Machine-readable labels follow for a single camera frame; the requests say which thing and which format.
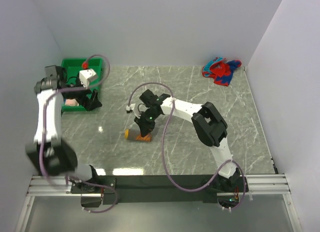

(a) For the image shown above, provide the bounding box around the black base beam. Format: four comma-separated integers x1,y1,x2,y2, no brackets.
70,174,244,207

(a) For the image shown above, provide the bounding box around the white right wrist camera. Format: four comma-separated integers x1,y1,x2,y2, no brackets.
125,103,137,115

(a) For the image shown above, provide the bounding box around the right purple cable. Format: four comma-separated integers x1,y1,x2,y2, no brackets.
127,82,246,211

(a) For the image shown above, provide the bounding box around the aluminium rail frame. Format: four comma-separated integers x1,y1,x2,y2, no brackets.
16,174,302,231

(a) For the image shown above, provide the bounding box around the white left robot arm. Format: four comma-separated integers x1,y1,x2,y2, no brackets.
25,65,102,193

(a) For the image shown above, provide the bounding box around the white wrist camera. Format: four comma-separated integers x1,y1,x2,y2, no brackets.
79,62,98,88
125,103,137,115

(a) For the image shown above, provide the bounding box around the green plastic tray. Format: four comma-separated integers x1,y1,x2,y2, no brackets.
60,57,105,113

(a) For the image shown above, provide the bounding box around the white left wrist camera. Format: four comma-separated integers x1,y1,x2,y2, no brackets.
79,62,98,88

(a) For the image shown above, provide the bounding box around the orange and grey towel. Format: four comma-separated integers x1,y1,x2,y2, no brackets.
124,129,152,142

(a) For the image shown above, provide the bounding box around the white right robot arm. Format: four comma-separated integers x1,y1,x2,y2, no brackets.
126,90,240,192

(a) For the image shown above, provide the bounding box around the pink rolled towel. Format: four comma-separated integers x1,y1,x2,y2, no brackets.
63,99,79,107

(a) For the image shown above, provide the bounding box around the red and blue towel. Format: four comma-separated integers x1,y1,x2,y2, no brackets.
201,57,242,87

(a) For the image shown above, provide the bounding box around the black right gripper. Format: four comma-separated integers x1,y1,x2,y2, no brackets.
134,110,160,137

